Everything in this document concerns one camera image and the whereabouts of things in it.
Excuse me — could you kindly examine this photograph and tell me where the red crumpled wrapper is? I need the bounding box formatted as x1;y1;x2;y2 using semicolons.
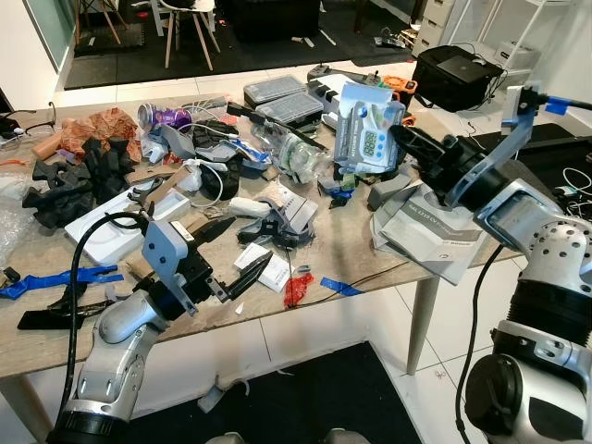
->
284;271;315;309

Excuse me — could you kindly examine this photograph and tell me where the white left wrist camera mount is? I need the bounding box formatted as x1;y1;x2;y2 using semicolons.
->
141;219;197;311

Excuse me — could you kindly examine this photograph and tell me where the wooden table with metal legs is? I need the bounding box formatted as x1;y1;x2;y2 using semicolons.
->
0;79;579;444

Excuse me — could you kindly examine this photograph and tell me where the clear plastic bottle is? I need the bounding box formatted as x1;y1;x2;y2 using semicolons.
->
250;118;336;183

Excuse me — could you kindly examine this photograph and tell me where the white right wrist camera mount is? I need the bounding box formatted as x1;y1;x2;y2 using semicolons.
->
447;85;570;212

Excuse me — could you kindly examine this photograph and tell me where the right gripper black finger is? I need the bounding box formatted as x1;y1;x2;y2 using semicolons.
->
390;127;443;169

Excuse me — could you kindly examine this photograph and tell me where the white paper packet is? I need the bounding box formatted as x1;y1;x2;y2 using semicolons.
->
233;242;299;293

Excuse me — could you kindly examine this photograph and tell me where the grey robot leg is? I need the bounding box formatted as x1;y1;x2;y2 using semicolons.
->
324;427;373;444
205;430;249;444

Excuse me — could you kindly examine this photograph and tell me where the white cable bundle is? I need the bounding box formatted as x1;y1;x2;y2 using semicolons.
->
555;166;592;216

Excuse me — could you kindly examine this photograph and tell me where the white grey electronic device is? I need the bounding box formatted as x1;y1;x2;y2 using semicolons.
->
305;65;385;114

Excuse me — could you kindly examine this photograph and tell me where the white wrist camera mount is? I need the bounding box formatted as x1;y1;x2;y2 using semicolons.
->
141;219;197;311
447;85;570;212

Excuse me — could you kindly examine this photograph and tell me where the black rubber parts pile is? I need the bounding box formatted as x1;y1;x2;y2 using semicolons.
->
23;139;140;229

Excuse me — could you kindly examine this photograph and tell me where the white printed card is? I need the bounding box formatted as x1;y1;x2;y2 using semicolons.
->
264;182;320;232

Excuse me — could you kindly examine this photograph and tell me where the orange power drill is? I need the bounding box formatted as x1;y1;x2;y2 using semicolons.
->
382;74;419;101

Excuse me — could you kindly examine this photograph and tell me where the timer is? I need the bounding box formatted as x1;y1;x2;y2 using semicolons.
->
333;79;408;177

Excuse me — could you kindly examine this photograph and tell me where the white chair with wooden legs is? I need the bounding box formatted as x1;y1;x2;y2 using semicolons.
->
155;0;223;72

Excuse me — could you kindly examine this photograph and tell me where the black flat tool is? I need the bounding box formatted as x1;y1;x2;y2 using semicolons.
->
17;287;107;332

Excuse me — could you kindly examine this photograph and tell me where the purple drink can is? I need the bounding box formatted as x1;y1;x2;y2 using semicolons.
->
139;104;193;132

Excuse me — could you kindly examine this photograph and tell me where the grey plastic bracket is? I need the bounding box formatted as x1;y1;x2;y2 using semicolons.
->
368;171;413;212

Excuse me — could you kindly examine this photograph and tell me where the grey robot right leg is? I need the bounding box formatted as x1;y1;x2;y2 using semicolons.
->
324;427;373;444

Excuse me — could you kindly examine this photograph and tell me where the black clip gadget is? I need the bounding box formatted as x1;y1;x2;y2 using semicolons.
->
239;217;302;251

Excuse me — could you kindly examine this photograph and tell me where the white drawer unit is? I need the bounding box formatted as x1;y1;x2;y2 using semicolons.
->
412;0;463;56

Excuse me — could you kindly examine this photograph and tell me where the crumpled brown paper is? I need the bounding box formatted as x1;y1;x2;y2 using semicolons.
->
60;106;142;165

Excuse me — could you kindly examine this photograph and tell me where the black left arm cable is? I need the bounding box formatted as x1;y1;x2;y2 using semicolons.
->
57;213;149;426

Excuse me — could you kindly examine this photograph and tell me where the grey robot left leg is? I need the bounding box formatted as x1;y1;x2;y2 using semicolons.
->
205;430;249;444

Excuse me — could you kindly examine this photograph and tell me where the grey paper manual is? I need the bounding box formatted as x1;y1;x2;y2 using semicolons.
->
370;180;514;285

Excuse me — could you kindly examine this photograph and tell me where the white flat box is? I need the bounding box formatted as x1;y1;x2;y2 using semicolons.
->
63;190;191;269

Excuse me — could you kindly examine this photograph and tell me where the short blue tape strip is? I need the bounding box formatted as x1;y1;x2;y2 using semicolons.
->
319;277;364;298

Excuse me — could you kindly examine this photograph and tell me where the black equipment case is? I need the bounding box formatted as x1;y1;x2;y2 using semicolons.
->
412;44;507;114

